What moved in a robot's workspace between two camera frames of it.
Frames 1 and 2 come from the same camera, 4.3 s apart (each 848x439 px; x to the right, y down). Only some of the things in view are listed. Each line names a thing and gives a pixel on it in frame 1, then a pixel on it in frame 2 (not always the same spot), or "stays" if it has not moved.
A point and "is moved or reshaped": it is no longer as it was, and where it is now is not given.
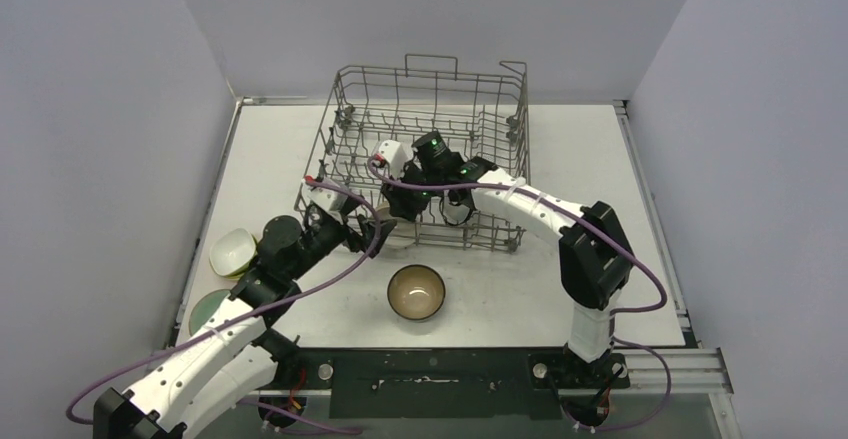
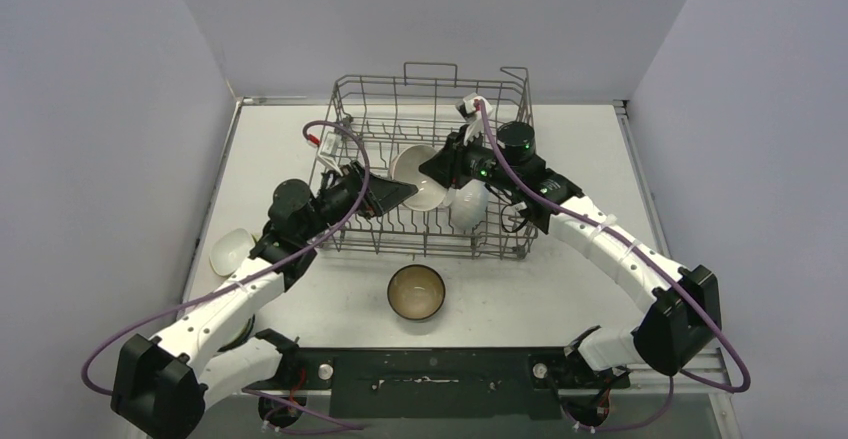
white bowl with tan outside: [403, 233] is moved or reshaped
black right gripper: [405, 199] -> [454, 162]
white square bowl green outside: [232, 253] stays
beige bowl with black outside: [416, 292] stays
